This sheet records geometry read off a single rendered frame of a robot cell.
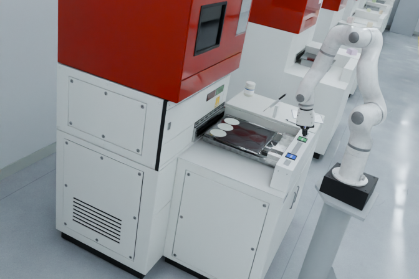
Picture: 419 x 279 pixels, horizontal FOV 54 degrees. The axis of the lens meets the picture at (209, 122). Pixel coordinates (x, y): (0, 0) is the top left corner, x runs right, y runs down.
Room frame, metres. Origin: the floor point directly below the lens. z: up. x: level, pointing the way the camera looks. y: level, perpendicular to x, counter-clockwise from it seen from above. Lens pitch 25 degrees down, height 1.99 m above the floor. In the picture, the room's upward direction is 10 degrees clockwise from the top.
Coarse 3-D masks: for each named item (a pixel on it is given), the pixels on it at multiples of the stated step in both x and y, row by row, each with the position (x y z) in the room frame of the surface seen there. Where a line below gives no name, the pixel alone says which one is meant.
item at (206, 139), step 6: (204, 138) 2.23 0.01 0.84; (210, 138) 2.22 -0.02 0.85; (216, 144) 2.20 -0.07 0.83; (222, 144) 2.19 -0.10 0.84; (228, 144) 2.19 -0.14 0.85; (228, 150) 2.17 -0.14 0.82; (234, 150) 2.15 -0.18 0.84; (240, 150) 2.14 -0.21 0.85; (246, 156) 2.13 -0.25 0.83; (252, 156) 2.11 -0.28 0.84; (258, 156) 2.11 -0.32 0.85; (264, 162) 2.09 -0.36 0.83
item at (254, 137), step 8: (240, 120) 2.46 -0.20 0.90; (216, 128) 2.28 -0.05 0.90; (240, 128) 2.34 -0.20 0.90; (248, 128) 2.36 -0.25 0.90; (256, 128) 2.38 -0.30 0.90; (264, 128) 2.40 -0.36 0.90; (216, 136) 2.17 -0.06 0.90; (224, 136) 2.19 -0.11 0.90; (232, 136) 2.21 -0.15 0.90; (240, 136) 2.22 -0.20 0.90; (248, 136) 2.24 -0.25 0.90; (256, 136) 2.27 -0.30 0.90; (264, 136) 2.28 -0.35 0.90; (240, 144) 2.12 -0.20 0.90; (248, 144) 2.14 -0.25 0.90; (256, 144) 2.16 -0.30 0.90; (264, 144) 2.18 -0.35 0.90
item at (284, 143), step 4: (280, 140) 2.31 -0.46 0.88; (284, 140) 2.33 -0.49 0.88; (288, 140) 2.34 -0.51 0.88; (280, 144) 2.25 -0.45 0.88; (284, 144) 2.26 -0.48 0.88; (288, 144) 2.27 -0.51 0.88; (280, 148) 2.20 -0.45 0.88; (284, 148) 2.21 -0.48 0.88; (268, 160) 2.04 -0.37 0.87; (272, 160) 2.04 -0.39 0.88; (272, 164) 2.03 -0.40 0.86
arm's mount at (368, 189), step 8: (328, 176) 1.90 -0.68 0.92; (368, 176) 1.98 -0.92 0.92; (328, 184) 1.88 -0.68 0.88; (336, 184) 1.86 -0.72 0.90; (344, 184) 1.85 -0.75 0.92; (368, 184) 1.89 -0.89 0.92; (328, 192) 1.88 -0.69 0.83; (336, 192) 1.86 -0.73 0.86; (344, 192) 1.84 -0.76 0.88; (352, 192) 1.82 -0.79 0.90; (360, 192) 1.80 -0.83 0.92; (368, 192) 1.80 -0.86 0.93; (344, 200) 1.83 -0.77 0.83; (352, 200) 1.81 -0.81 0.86; (360, 200) 1.80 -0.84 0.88; (360, 208) 1.79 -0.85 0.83
